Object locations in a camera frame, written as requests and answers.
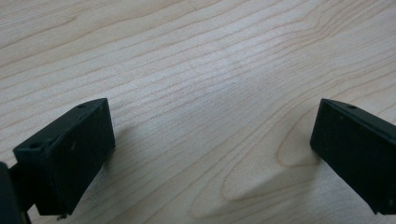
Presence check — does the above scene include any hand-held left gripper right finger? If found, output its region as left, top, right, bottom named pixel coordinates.
left=309, top=98, right=396, bottom=216

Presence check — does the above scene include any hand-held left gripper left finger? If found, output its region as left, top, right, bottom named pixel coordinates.
left=12, top=97, right=117, bottom=217

